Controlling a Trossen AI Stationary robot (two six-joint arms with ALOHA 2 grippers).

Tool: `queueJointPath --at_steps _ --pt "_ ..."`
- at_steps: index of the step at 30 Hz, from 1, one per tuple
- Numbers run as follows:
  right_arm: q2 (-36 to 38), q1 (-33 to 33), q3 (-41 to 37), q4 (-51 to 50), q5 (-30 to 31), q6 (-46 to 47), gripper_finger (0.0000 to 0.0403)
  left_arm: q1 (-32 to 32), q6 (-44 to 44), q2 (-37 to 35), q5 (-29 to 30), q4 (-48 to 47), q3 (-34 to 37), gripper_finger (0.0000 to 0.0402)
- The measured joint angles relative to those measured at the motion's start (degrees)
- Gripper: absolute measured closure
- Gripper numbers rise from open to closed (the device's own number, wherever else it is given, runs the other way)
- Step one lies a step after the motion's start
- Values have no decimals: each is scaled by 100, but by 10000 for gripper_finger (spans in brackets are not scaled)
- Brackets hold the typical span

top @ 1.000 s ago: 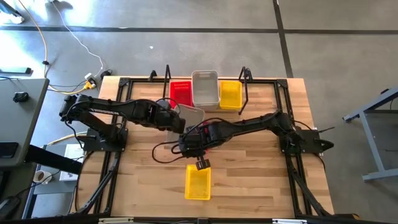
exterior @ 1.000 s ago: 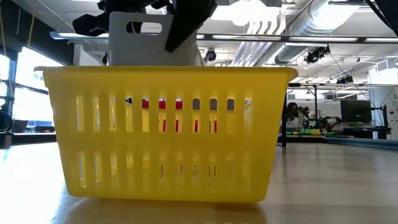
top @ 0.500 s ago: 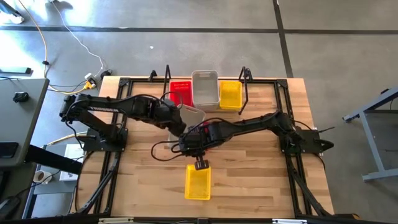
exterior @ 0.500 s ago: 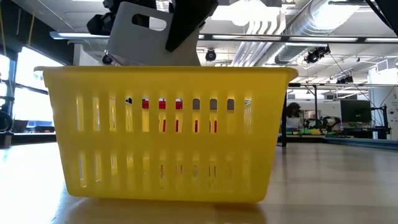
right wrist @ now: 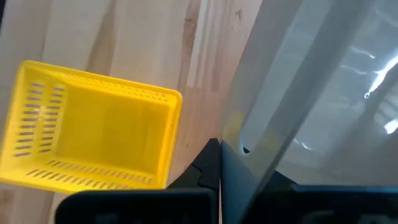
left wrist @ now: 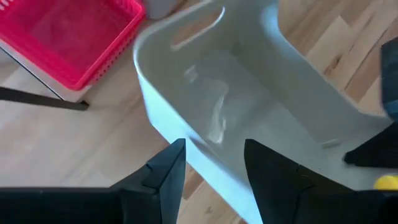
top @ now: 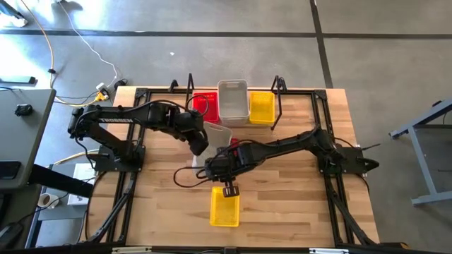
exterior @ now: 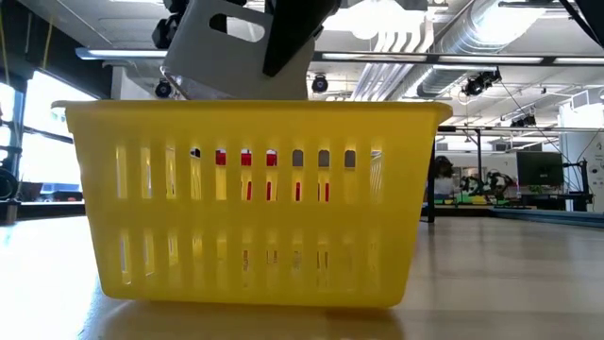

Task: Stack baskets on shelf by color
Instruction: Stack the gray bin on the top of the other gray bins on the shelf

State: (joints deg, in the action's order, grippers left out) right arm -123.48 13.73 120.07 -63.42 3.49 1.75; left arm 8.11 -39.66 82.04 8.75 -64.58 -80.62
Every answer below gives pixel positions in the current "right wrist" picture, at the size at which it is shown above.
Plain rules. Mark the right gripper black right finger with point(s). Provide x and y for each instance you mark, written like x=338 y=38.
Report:
x=326 y=205

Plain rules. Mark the yellow plastic slotted basket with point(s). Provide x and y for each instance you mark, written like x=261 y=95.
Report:
x=109 y=130

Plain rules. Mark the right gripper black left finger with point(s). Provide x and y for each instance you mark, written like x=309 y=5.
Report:
x=140 y=208

